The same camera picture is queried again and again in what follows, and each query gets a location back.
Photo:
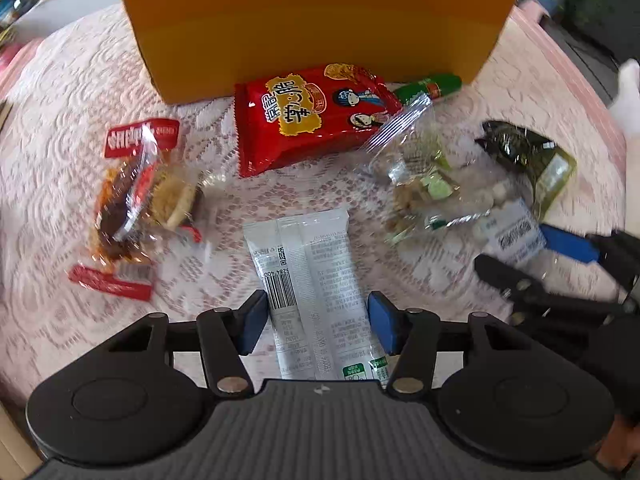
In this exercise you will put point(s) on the pink floor fan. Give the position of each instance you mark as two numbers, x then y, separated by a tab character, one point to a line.
531	10

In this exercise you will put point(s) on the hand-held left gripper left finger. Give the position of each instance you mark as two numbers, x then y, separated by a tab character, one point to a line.
252	322

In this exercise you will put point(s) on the person's right hand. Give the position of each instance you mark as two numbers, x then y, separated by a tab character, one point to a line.
620	440

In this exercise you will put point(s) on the dark green snack packet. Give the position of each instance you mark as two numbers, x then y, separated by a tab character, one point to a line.
520	150

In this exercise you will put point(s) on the person's leg with white sock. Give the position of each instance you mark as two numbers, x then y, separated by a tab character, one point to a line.
627	95

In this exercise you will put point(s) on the orange cardboard box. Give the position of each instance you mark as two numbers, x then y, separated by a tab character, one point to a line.
320	35

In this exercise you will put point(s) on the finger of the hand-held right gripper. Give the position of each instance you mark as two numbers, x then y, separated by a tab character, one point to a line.
520	285
570	242

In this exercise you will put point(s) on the pink lace tablecloth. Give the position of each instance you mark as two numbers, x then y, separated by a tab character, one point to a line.
75	85

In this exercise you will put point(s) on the red snack packet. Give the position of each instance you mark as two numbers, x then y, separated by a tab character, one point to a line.
310	120

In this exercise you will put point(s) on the white snack bar packet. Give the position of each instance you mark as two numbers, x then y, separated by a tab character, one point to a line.
310	270

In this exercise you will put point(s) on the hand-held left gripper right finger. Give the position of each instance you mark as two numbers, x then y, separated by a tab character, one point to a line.
382	322

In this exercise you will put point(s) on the clear packet with red label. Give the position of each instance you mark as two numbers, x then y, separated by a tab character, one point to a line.
130	195

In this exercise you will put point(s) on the green sausage stick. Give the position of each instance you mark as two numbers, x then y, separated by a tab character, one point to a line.
435	86

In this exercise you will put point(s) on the clear nut mix packet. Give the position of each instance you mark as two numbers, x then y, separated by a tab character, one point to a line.
430	190

